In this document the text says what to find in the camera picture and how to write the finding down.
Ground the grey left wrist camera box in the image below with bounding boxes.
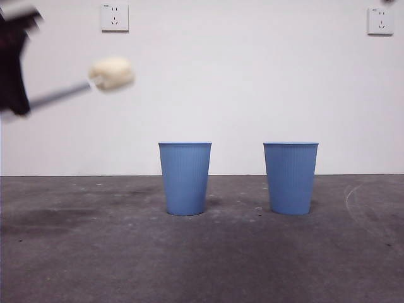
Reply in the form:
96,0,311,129
0,4,38,16

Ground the white wall socket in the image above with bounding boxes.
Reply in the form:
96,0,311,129
367,7,395,36
100,3,130,33

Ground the blue ribbed plastic cup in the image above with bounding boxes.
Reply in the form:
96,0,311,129
263,142,319,216
158,141,213,217

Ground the grey-handled sponge cup brush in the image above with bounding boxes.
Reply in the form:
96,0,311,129
0,56,136,123

